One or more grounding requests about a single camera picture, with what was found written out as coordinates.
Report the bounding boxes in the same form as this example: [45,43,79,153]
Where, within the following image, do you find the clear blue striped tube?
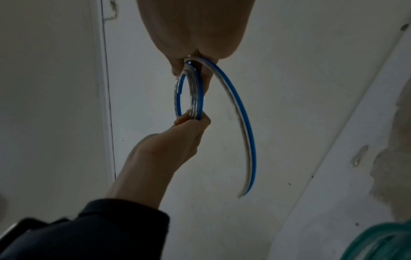
[173,57,257,199]

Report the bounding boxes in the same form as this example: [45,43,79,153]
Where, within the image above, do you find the black wrist strap with markers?
[0,198,170,260]

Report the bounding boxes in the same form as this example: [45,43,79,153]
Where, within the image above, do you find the person's left forearm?
[105,155,177,210]

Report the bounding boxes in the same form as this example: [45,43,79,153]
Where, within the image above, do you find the bent grey wire stub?
[102,0,120,21]

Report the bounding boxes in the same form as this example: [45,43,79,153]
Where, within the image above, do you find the person's right hand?
[136,0,256,95]

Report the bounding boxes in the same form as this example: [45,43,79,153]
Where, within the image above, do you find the person's left hand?
[128,111,212,176]

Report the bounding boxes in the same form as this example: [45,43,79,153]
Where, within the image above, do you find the clear green striped tube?
[340,219,411,260]

